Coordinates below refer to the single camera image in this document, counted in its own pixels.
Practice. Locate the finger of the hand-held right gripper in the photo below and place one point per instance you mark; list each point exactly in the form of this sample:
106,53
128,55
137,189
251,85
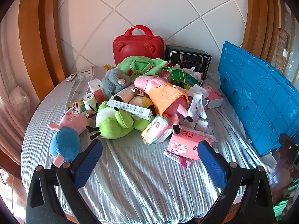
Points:
289,147

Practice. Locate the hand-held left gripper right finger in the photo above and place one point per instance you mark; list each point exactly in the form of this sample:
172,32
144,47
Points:
211,165

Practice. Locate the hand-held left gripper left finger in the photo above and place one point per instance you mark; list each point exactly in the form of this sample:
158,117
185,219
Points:
88,165

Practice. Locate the pink pig plush blue body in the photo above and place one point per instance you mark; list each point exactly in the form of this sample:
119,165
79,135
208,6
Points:
67,135

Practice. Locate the green frog plush toy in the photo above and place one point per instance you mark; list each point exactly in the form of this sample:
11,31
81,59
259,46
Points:
112,123
140,105

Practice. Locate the blue plastic crate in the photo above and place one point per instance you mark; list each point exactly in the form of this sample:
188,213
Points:
257,102

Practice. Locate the pink floral tissue packet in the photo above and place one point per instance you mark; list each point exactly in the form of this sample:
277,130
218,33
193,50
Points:
186,145

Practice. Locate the pink sachet strip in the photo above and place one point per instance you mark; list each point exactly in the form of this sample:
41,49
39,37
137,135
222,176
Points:
177,159

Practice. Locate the small white pink box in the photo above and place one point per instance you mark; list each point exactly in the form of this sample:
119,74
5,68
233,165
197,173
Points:
202,124

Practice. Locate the green cloth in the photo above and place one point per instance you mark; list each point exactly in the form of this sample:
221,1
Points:
283,206

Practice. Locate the green orange medicine box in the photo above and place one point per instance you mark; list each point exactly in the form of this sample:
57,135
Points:
76,107

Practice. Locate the white medicine bottle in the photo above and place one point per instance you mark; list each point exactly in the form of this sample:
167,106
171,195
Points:
90,101

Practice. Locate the pink cotton swab pack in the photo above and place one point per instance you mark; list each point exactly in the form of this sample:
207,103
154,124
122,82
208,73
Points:
156,129

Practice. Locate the white glove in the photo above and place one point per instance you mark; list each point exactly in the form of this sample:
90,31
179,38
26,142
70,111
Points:
197,98

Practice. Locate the long white box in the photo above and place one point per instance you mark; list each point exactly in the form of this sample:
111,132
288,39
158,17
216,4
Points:
128,108

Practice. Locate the pink tissue pack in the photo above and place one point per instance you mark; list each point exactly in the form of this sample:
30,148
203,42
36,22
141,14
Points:
213,95

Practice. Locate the pink white tissue box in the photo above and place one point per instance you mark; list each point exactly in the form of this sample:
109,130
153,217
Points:
97,89

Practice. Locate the cardboard tube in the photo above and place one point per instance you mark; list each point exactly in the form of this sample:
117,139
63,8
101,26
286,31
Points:
123,94

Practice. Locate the pink pig plush orange dress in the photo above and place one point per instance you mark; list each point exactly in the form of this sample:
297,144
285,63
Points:
163,93

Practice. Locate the grey plush toy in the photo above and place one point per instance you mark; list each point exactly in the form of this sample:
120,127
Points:
114,81

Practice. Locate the white remote control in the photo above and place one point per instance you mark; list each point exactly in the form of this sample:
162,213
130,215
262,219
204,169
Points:
70,77

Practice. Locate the green cardboard box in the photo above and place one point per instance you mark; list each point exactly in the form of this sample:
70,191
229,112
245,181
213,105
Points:
183,78

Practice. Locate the white flat device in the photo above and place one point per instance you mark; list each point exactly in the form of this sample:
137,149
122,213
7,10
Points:
85,72

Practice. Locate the clear plastic bag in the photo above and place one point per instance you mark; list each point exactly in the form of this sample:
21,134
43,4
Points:
19,98

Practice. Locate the small brown plush toy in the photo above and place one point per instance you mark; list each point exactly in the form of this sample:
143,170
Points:
107,67

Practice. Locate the black cardboard box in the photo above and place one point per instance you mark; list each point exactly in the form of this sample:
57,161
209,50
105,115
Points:
189,58

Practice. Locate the red plastic carry case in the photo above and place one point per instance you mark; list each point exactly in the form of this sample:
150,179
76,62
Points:
137,46

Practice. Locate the wooden wall trim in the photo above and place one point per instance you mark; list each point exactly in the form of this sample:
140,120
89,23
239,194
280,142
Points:
257,16
39,28

